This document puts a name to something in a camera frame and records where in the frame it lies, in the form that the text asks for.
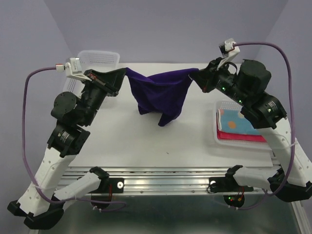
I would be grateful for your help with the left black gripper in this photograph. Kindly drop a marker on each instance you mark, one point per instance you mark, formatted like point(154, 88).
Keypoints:
point(111, 81)

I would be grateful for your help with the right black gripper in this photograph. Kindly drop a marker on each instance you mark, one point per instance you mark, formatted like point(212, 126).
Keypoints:
point(205, 77)

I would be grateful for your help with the purple towel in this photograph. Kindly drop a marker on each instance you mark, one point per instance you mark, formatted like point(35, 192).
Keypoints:
point(163, 93)

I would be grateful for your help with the blue orange patterned towel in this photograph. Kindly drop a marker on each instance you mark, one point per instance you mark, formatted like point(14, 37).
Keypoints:
point(233, 122)

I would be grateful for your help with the pink towel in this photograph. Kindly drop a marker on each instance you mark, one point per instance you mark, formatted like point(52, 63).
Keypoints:
point(241, 137)

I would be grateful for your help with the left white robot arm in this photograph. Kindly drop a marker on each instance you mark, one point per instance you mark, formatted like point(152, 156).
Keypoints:
point(43, 204)

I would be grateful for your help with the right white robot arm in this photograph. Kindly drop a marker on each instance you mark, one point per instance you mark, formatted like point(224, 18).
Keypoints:
point(292, 181)

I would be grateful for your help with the white basket at left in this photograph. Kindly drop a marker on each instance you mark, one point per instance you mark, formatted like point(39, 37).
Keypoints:
point(102, 61)

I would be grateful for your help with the white basket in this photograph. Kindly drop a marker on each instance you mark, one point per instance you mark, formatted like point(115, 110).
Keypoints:
point(102, 61)
point(226, 104)

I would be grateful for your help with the white basket at right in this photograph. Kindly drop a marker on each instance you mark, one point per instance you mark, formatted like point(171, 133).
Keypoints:
point(226, 104)

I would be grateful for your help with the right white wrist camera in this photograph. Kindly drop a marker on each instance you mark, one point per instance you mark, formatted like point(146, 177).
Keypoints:
point(228, 51)

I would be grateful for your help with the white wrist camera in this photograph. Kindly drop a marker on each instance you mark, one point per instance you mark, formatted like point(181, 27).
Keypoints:
point(228, 51)
point(72, 68)

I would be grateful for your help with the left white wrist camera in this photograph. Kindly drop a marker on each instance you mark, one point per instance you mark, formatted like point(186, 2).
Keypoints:
point(72, 68)

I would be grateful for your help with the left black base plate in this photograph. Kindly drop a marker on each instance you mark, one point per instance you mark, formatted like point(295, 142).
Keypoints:
point(113, 185)

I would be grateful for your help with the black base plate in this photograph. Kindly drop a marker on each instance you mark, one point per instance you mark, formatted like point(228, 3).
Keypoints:
point(226, 185)
point(113, 185)

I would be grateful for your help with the aluminium mounting rail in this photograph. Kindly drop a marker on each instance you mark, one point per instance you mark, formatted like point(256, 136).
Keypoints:
point(164, 180)

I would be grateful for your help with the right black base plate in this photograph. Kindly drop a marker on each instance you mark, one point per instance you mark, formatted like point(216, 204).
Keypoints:
point(226, 185)

